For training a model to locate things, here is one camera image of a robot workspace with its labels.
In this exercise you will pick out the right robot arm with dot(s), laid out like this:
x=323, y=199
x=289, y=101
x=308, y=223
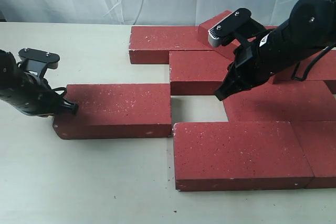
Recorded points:
x=310, y=15

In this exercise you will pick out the front right edge red brick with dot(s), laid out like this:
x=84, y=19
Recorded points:
x=317, y=140

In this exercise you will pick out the angled red brick back right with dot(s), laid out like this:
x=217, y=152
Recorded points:
x=225, y=51

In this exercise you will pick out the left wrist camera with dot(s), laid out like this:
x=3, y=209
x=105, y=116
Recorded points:
x=37, y=61

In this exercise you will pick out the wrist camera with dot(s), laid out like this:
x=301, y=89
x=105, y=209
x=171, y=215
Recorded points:
x=238, y=25
x=37, y=61

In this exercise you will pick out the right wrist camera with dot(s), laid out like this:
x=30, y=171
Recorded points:
x=238, y=25

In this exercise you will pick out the front large red brick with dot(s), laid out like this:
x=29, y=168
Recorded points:
x=221, y=156

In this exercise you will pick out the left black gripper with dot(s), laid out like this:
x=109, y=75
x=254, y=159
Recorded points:
x=34, y=97

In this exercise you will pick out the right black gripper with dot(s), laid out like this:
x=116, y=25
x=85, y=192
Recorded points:
x=254, y=65

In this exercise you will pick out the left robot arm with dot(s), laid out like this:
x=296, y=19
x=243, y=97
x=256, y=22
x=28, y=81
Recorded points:
x=8, y=63

